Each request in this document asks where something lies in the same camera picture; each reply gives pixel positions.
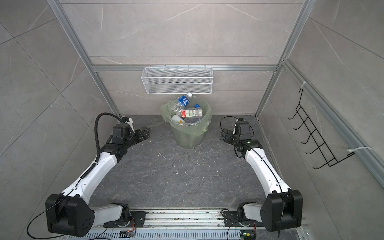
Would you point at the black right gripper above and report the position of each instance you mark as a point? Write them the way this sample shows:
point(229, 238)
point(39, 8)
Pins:
point(228, 139)

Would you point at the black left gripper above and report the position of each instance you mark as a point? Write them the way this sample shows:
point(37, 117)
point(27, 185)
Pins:
point(141, 137)

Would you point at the clear bottle yellow label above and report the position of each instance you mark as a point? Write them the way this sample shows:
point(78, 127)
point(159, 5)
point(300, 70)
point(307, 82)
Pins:
point(178, 119)

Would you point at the purple Ganten water bottle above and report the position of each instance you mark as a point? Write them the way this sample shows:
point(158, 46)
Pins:
point(192, 120)

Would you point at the small bottle green red label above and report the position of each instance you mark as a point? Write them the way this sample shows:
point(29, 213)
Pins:
point(192, 113)

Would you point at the small bottle blue label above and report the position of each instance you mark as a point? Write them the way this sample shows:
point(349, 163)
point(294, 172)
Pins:
point(181, 103)

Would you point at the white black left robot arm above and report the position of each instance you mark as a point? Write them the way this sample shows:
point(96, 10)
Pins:
point(69, 213)

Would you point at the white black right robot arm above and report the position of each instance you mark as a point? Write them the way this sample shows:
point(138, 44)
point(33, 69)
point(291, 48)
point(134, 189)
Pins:
point(282, 208)

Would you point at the grey mesh waste bin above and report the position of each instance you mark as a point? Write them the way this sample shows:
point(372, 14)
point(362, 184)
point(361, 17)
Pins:
point(186, 140)

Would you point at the green plastic bin liner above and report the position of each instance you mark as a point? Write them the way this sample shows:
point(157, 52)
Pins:
point(194, 129)

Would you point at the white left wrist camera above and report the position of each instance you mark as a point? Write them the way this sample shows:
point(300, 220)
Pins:
point(129, 121)

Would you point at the white wire mesh shelf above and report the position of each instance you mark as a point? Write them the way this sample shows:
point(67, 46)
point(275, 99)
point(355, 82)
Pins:
point(178, 80)

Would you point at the black wire hook rack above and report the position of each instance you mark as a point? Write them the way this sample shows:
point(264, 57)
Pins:
point(315, 136)

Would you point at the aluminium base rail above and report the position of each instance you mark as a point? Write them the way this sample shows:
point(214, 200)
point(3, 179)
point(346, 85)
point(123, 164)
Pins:
point(211, 224)

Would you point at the aluminium frame rail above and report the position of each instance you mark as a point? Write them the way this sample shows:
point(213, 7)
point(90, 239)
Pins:
point(74, 39)

